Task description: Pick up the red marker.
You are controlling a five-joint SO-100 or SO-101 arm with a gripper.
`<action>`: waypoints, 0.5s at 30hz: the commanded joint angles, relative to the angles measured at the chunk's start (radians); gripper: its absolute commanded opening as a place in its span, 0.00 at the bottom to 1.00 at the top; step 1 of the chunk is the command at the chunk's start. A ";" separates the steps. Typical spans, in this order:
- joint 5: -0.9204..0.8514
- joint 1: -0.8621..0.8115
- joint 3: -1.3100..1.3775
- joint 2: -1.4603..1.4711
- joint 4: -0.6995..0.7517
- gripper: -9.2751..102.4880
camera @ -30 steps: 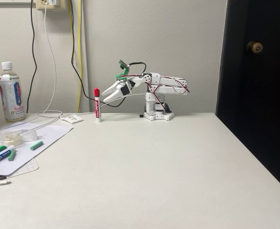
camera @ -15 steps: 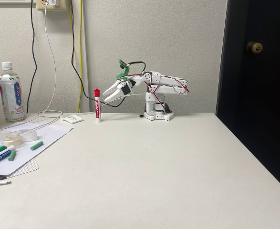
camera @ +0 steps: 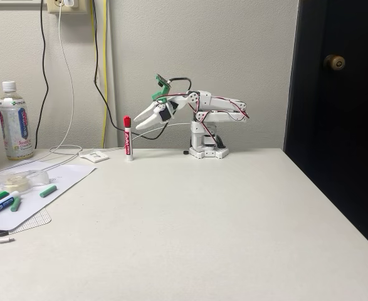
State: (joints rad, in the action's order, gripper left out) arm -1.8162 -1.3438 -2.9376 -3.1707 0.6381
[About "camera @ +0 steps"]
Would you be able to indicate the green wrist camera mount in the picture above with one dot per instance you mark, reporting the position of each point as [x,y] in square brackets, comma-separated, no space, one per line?
[160,94]

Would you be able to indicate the green marker cap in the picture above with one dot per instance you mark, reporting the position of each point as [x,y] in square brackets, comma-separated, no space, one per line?
[48,191]
[15,205]

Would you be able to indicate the white wall conduit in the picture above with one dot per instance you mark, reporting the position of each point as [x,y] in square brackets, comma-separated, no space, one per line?
[112,62]

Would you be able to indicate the white printed frame plate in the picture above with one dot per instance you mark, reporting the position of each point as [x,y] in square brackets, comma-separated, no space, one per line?
[102,158]

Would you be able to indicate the white paper sheet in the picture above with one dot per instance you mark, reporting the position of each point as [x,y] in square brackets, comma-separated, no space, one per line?
[61,182]

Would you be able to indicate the small black card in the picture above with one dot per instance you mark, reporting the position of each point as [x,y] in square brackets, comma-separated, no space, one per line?
[2,233]

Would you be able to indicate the jasmine tea bottle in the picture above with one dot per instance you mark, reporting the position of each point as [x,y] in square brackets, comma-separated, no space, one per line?
[16,131]

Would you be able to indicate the white charger plug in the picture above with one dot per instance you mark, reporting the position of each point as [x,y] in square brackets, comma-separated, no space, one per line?
[71,2]

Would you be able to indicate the clear tape dispenser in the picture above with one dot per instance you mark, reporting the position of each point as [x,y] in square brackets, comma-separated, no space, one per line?
[17,185]

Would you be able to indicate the dark door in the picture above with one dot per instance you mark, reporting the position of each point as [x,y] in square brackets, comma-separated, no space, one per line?
[343,141]

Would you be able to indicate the gridded mat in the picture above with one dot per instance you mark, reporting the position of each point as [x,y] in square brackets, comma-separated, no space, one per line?
[38,219]

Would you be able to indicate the red Expo dry-erase marker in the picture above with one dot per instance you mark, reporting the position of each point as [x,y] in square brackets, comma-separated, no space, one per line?
[128,141]

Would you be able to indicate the brass door knob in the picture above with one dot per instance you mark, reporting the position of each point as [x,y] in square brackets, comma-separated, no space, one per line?
[334,62]

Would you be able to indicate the beige wall outlet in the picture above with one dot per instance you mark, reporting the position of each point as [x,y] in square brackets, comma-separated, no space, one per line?
[53,7]

